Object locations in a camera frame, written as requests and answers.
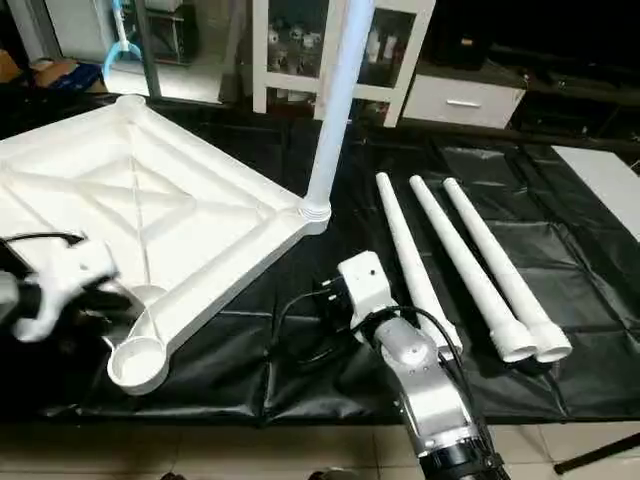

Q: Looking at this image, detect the black work mat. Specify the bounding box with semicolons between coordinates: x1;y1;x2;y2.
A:
0;85;640;426

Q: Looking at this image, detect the white flat board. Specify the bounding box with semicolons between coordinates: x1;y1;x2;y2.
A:
551;144;640;242

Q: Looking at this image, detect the brown cardboard box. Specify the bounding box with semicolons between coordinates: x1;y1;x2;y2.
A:
28;57;103;94

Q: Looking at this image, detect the white plastic table top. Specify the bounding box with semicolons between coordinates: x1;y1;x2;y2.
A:
0;93;332;395

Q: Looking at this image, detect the blue plastic tool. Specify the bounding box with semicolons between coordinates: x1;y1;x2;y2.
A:
101;0;142;82

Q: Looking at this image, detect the black stand leg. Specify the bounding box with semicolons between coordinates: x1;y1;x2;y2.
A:
553;429;640;477

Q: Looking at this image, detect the white glass-door cabinet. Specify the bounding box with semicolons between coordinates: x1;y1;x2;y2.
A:
251;0;437;127

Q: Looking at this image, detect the white plastic table leg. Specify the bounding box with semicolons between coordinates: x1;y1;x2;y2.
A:
409;175;540;364
442;177;574;364
299;0;377;224
375;172;464;354

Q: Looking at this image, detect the white drawer unit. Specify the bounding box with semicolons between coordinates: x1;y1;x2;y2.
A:
401;71;527;132

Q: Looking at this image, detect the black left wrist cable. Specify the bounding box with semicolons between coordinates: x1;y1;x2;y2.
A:
0;231;87;252

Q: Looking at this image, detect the black metal pole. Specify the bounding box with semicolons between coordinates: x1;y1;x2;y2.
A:
134;0;162;99

